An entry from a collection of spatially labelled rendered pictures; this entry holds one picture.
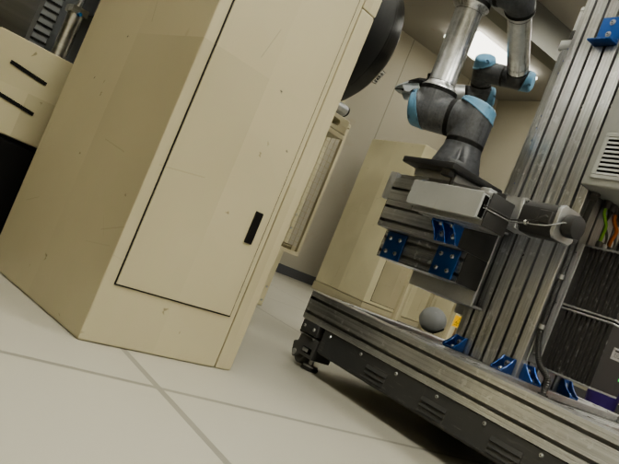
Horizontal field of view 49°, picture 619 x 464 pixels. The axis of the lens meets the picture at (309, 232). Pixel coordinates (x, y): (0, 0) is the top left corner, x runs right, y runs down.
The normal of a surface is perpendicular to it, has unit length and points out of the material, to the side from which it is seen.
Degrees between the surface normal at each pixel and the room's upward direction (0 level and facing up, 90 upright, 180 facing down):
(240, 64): 90
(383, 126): 90
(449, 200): 90
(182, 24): 90
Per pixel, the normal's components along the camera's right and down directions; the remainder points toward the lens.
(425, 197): -0.76, -0.33
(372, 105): 0.53, 0.18
